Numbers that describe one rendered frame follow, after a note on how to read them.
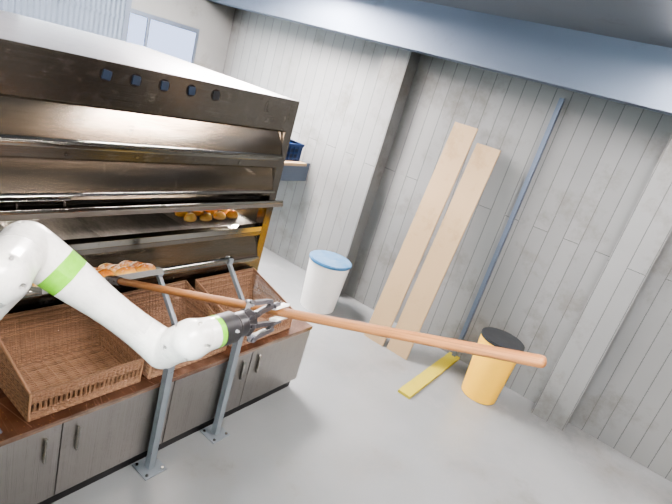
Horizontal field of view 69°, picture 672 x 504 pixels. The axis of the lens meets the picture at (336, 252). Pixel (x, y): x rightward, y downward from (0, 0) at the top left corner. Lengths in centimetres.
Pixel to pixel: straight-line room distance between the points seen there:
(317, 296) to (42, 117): 333
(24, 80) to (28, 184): 45
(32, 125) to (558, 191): 401
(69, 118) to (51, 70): 22
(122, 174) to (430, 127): 333
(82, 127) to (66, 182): 27
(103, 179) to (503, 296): 372
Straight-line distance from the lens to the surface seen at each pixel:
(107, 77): 264
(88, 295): 135
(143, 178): 289
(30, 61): 251
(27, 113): 255
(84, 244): 287
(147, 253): 313
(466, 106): 513
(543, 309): 500
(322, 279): 504
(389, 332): 135
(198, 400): 321
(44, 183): 265
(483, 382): 470
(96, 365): 295
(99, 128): 268
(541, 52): 446
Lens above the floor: 233
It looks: 19 degrees down
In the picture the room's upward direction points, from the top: 17 degrees clockwise
